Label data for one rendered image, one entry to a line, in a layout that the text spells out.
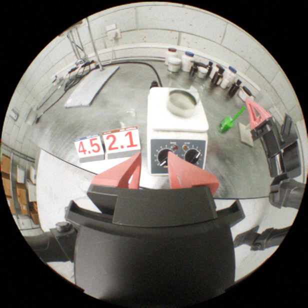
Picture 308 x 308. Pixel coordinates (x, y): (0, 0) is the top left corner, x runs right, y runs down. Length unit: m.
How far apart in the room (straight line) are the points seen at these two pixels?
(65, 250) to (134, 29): 0.86
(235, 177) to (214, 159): 0.10
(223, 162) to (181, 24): 0.67
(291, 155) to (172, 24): 0.67
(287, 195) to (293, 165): 0.07
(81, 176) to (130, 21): 0.77
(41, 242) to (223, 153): 0.49
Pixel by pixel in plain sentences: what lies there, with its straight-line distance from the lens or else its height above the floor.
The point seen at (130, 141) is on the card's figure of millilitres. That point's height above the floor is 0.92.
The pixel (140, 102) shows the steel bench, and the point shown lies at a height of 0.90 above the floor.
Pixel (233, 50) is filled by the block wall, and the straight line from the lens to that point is 0.72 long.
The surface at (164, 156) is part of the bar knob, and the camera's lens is 0.21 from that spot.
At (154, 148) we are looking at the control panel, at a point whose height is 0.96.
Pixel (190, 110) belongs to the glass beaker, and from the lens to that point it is 0.19.
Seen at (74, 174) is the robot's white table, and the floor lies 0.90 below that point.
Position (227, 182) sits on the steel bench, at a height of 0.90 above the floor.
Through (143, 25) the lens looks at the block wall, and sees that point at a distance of 0.69.
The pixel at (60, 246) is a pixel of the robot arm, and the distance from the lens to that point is 0.24.
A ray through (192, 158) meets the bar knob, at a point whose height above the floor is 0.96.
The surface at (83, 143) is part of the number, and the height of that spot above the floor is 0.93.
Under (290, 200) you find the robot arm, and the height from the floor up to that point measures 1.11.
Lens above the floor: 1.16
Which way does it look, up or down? 76 degrees down
